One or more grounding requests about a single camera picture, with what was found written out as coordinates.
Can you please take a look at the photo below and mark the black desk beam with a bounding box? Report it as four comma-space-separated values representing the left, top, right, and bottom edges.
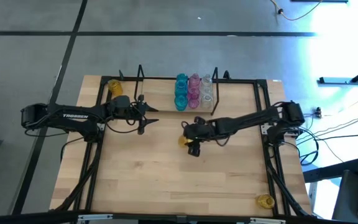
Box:
303, 158, 358, 184

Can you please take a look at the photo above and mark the black crossbar with silver brackets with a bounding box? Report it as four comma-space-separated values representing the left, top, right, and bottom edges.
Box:
0, 208, 358, 224

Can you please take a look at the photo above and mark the teal bulbous flared glass vase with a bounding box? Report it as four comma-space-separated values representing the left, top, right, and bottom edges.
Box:
175, 81, 188, 96

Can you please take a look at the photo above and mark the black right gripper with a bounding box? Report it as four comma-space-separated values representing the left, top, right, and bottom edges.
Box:
181, 116, 219, 158

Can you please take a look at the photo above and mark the grey cabinet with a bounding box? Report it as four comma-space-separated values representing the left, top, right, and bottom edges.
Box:
333, 169, 358, 224

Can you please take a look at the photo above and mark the teal tapered glass vase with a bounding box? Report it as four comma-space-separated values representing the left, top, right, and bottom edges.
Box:
174, 95, 188, 112

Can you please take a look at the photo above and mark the black power cable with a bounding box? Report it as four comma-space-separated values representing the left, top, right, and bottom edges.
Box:
299, 127, 358, 166

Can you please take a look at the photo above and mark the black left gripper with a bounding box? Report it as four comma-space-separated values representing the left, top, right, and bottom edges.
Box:
110, 95, 160, 135

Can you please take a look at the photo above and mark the beige floor cable with plug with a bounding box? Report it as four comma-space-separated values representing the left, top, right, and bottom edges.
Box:
270, 0, 324, 22

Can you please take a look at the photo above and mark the pink bulbous flared glass vase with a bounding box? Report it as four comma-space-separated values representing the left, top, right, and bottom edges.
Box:
187, 98, 201, 110

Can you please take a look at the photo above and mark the wooden shelf with black frame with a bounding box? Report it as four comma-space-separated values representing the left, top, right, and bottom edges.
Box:
134, 64, 222, 116

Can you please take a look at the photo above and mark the clear tall-necked glass vase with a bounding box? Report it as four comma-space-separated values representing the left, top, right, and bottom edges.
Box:
200, 73, 213, 88

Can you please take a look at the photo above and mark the pink ribbed narrow-necked glass vase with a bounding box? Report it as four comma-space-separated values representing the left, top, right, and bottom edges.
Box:
188, 73, 201, 88

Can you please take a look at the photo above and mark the pink wide-mouthed cylinder glass vase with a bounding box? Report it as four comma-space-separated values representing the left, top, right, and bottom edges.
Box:
187, 86, 201, 100

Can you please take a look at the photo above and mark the black metal table frame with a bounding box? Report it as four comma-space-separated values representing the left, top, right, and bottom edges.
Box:
50, 74, 315, 218

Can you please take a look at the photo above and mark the black floor stand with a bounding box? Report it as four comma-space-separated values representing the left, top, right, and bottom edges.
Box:
318, 60, 358, 85

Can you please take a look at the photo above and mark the yellow round ribbed glass vase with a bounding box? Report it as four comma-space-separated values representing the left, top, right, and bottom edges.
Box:
257, 194, 275, 210

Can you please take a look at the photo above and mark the clear round-shouldered glass vase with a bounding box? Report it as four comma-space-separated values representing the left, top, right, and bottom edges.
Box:
200, 95, 214, 110

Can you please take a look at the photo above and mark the yellow slim glass vase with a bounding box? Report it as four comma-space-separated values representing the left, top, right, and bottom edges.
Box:
178, 135, 194, 149

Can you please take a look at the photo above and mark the yellow diamond-pattern glass vase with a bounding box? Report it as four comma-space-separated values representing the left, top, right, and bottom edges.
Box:
107, 79, 124, 96

